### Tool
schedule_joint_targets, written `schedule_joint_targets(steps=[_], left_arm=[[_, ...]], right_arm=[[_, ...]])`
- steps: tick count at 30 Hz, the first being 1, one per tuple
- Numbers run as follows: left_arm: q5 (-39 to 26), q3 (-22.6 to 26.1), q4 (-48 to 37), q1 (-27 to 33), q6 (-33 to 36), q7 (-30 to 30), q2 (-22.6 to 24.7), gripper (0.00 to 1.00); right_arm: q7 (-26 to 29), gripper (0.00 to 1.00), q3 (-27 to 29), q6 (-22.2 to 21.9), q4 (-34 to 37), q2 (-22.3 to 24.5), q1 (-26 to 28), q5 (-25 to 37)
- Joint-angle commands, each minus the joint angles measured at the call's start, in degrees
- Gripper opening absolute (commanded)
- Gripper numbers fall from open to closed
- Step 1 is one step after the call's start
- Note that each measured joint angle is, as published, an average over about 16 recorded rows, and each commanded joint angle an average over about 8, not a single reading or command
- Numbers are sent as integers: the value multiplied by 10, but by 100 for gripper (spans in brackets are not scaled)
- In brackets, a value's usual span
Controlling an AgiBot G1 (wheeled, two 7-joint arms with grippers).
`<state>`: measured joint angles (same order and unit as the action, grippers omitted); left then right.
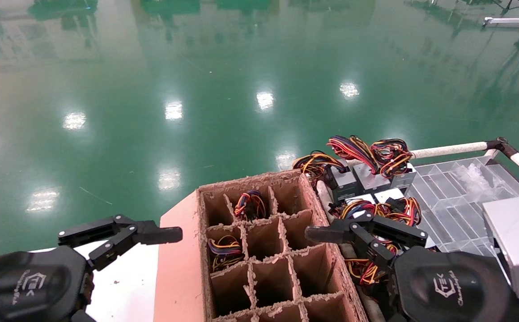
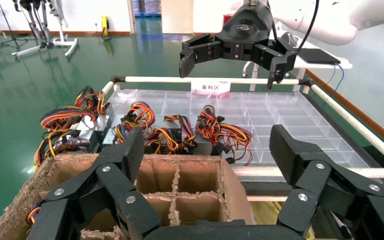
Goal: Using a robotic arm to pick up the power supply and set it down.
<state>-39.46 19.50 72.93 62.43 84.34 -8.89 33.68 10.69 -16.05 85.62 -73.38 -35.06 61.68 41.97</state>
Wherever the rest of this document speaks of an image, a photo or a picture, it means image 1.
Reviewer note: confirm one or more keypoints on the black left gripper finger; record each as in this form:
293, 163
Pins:
161, 235
112, 248

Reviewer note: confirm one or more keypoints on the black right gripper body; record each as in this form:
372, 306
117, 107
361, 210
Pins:
447, 290

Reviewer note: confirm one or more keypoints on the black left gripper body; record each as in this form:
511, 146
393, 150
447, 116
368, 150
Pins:
27, 290

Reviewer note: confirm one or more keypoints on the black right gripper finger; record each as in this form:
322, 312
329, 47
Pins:
326, 234
373, 246

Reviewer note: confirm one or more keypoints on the brown cardboard divider box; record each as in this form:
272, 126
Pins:
179, 268

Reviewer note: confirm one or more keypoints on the clear plastic compartment tray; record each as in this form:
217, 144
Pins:
447, 210

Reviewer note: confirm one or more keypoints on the clear crumpled plastic film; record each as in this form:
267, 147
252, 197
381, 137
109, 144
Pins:
474, 179

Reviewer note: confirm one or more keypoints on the white stand base bar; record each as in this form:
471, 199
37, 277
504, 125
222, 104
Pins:
505, 20

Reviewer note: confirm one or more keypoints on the long white frame rail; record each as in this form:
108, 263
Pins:
447, 150

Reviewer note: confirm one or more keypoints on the short white frame rail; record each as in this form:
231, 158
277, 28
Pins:
492, 154

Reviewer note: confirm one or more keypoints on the black rail joint connector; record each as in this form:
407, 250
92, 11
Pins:
501, 145

